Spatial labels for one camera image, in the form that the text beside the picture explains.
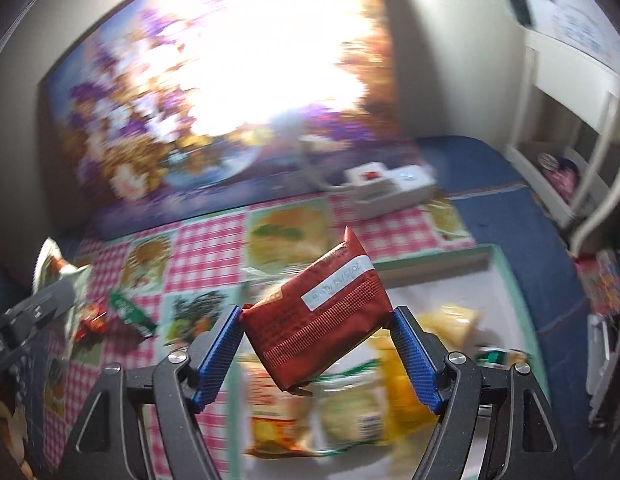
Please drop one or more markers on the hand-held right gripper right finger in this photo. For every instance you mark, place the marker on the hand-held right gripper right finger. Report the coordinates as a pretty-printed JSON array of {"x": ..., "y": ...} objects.
[{"x": 415, "y": 360}]

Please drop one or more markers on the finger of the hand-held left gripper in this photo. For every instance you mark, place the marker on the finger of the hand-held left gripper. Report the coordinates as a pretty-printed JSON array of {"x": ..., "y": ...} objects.
[{"x": 45, "y": 302}]

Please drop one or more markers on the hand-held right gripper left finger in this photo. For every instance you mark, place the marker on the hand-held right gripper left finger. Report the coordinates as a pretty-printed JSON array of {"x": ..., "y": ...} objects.
[{"x": 220, "y": 355}]

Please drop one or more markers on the yellow orange snack packet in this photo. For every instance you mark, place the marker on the yellow orange snack packet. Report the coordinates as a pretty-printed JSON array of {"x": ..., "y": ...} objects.
[{"x": 402, "y": 390}]

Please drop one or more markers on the white serrated snack packet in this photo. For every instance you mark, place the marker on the white serrated snack packet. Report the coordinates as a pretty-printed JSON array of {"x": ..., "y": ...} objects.
[{"x": 50, "y": 260}]

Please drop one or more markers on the pale yellow snack packet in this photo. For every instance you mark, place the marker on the pale yellow snack packet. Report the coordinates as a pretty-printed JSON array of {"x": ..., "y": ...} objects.
[{"x": 450, "y": 325}]

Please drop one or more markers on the clear green label snack packet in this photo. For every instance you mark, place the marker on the clear green label snack packet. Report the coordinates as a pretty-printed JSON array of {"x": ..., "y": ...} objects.
[{"x": 350, "y": 405}]

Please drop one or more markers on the green white snack carton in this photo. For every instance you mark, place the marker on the green white snack carton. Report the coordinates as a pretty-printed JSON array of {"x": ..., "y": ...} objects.
[{"x": 495, "y": 356}]

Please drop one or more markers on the white tray with teal rim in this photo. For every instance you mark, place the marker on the white tray with teal rim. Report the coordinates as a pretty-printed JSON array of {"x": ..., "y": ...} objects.
[{"x": 440, "y": 280}]

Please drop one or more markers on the red brown snack packet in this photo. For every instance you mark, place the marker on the red brown snack packet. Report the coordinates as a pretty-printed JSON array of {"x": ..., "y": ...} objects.
[{"x": 315, "y": 320}]

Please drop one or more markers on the shiny red snack packet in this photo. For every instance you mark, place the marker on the shiny red snack packet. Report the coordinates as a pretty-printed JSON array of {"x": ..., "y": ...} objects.
[{"x": 92, "y": 322}]

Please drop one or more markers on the green white snack packet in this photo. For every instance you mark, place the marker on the green white snack packet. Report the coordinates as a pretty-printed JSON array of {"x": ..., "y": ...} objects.
[{"x": 130, "y": 312}]

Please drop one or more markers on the pink checkered picture tablecloth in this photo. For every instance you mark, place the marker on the pink checkered picture tablecloth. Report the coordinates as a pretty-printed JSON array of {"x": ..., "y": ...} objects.
[{"x": 205, "y": 250}]

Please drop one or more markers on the white box with red button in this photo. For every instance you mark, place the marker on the white box with red button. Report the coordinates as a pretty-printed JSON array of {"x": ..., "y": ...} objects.
[{"x": 405, "y": 195}]

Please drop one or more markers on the blue table cover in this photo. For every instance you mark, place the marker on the blue table cover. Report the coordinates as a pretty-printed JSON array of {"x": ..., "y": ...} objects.
[{"x": 515, "y": 220}]

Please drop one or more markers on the white box with red mark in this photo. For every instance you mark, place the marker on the white box with red mark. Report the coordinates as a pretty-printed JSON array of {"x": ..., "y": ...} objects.
[{"x": 370, "y": 177}]

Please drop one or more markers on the colourful printed packets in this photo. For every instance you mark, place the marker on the colourful printed packets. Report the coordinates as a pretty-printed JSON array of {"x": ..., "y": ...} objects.
[{"x": 605, "y": 280}]

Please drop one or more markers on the purple pink packet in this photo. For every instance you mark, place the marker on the purple pink packet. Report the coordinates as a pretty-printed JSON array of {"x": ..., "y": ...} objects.
[{"x": 560, "y": 175}]

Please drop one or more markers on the white rack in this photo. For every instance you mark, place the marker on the white rack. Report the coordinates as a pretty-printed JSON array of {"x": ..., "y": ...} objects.
[{"x": 565, "y": 70}]

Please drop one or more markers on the floral wall poster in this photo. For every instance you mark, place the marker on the floral wall poster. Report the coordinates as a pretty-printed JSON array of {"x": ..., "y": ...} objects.
[{"x": 140, "y": 110}]

